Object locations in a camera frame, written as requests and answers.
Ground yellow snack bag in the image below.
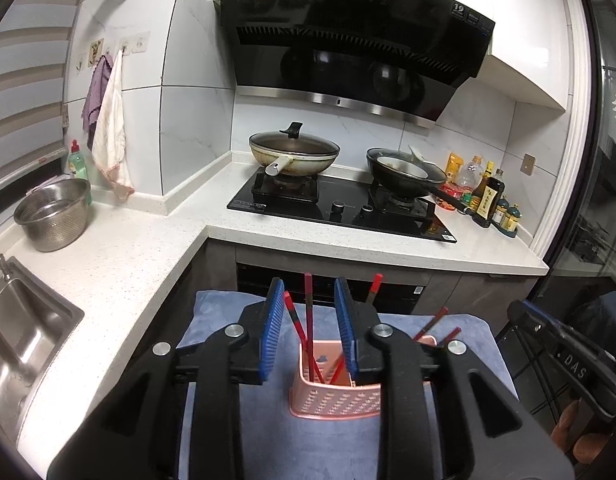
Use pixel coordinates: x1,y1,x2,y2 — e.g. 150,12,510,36
445,153,464,183

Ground red chopstick middle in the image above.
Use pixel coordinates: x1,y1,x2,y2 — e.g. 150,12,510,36
334,274,383,386

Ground brown chopstick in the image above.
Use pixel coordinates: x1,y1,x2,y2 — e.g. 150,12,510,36
413,307,449,341

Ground green spice jar rack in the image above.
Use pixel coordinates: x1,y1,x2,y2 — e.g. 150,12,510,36
491,196,521,238

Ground dark soy sauce bottle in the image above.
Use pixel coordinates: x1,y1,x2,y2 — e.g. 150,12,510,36
472,168,505,229

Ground blue fabric mat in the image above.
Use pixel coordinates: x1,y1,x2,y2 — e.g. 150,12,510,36
177,290,518,479

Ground dark red chopstick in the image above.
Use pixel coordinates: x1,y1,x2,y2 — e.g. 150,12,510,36
437,327,462,348
305,273,315,382

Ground green dish soap bottle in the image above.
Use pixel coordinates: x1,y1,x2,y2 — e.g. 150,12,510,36
67,140,90,181

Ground red chopstick far left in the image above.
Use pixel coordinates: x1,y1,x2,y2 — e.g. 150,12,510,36
284,292,324,384

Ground purple hanging cloth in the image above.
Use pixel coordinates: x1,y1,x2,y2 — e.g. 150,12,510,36
81,54,113,150

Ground stainless steel bowl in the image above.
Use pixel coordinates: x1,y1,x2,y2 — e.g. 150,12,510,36
14,178,91,252

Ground black gas stove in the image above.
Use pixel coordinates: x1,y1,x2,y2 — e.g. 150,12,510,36
227,169,457,243

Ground stainless steel sink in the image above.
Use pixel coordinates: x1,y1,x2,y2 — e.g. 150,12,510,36
0,254,84,443

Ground cream wok with lid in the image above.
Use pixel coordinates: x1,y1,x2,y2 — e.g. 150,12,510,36
248,122,340,177

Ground striped window blind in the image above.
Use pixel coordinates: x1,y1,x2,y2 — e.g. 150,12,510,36
0,0,80,190

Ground red instant noodle cup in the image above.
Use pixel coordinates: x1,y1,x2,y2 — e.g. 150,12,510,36
436,182,463,212

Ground clear plastic bottle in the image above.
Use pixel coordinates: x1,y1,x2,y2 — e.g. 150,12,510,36
455,155,483,194

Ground pink perforated utensil basket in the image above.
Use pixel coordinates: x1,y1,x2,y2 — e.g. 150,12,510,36
288,334,439,422

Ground black range hood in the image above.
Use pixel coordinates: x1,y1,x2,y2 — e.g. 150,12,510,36
219,0,495,128

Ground black frying pan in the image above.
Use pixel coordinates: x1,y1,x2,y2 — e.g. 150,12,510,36
366,148,472,216

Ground white pink hanging towel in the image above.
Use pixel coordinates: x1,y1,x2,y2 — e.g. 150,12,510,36
91,49,134,203

